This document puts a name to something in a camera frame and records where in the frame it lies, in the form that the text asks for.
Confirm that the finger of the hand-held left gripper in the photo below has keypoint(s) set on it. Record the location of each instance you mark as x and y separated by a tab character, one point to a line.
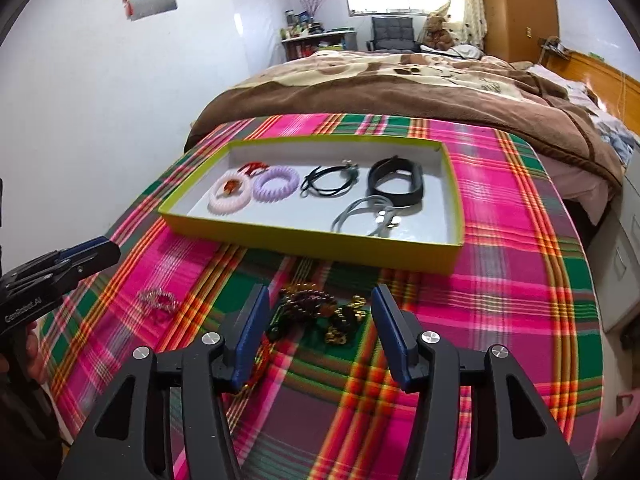
95	265
85	250

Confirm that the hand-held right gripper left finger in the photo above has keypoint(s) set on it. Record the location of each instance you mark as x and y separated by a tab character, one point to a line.
252	330

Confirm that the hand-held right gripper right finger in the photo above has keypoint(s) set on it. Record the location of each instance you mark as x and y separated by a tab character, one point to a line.
390	340

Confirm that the yellow-green shallow box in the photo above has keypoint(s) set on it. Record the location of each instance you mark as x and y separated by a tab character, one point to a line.
300	220

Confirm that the amber hair clip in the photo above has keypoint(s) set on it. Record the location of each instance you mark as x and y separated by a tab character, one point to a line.
232	187

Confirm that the black wristband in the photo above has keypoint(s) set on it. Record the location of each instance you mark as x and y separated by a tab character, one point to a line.
390	195

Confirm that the red knot tassel charm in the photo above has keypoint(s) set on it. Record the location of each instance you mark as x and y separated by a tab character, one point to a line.
255	166

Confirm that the person's left hand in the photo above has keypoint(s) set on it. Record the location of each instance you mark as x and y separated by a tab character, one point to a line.
36	350

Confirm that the pink green plaid cloth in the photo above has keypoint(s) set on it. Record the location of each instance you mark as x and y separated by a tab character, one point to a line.
500	260

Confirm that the brown patterned blanket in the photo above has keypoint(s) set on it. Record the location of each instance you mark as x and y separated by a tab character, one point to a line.
400	90

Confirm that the cluttered shelf desk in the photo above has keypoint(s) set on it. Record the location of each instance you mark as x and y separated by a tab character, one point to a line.
315	45

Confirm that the blue crumpled clothing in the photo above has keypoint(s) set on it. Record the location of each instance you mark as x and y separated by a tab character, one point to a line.
617	137

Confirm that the dark armchair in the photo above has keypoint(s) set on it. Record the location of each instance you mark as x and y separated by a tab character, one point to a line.
392	35

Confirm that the white pillow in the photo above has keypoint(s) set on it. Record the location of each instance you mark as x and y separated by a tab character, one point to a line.
555	80

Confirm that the brown teddy bear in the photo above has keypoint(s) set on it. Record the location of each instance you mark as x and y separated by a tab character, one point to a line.
439	32

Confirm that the wooden bed headboard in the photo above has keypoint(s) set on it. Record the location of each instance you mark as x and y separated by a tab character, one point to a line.
600	70

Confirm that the dotted curtain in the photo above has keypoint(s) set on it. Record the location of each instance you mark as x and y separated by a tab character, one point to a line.
467	0

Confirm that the wooden wardrobe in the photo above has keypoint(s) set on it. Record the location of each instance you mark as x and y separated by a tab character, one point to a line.
515	5

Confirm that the small wall shelf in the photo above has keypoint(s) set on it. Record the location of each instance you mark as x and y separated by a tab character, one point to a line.
552	46

